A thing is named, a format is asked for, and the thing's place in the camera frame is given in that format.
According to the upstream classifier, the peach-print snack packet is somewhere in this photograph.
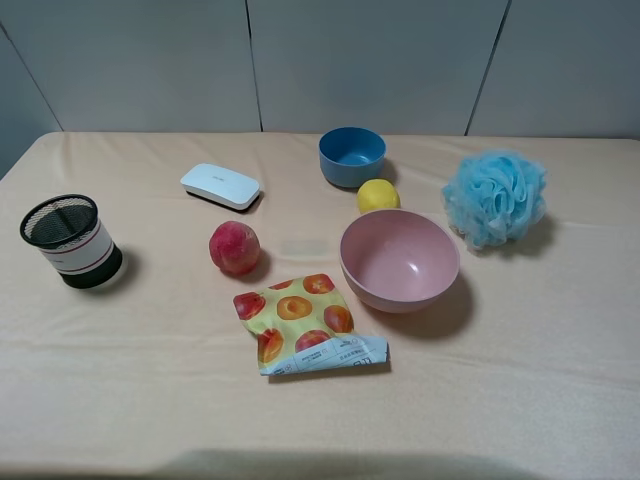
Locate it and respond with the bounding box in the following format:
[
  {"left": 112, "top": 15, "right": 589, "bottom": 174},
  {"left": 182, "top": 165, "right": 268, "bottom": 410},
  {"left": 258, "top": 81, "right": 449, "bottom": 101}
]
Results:
[{"left": 233, "top": 273, "right": 389, "bottom": 377}]

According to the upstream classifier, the blue mesh bath loofah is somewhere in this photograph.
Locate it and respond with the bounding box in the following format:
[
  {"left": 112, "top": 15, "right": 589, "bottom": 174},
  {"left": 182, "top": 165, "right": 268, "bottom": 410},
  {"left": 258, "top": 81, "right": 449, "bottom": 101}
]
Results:
[{"left": 442, "top": 150, "right": 547, "bottom": 251}]

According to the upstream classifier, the blue plastic bowl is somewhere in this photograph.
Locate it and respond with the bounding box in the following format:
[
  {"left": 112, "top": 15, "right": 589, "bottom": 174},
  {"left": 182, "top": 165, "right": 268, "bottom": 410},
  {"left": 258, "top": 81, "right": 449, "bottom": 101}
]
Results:
[{"left": 318, "top": 127, "right": 387, "bottom": 189}]

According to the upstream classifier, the white and black eraser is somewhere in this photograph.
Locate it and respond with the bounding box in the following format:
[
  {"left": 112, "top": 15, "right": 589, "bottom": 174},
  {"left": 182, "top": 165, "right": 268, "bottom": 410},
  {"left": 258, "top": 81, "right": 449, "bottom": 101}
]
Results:
[{"left": 180, "top": 164, "right": 261, "bottom": 211}]

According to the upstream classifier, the yellow lemon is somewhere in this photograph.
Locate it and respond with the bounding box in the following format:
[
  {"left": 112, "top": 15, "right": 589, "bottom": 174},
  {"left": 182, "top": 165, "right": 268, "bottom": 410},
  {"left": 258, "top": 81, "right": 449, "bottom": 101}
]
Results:
[{"left": 356, "top": 179, "right": 400, "bottom": 214}]

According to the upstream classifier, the red peach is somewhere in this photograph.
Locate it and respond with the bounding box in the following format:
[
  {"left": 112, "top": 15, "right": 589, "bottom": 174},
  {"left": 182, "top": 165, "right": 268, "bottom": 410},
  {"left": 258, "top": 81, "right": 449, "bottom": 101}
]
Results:
[{"left": 209, "top": 221, "right": 261, "bottom": 276}]

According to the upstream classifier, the pink plastic bowl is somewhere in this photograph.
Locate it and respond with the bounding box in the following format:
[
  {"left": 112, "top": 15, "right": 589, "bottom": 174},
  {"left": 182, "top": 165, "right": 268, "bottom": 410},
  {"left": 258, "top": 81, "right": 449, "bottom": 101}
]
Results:
[{"left": 339, "top": 209, "right": 460, "bottom": 314}]

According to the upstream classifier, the black mesh pen holder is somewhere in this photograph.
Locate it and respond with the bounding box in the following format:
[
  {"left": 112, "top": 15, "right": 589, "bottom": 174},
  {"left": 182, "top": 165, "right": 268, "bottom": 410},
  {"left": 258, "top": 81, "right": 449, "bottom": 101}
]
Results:
[{"left": 20, "top": 194, "right": 123, "bottom": 289}]

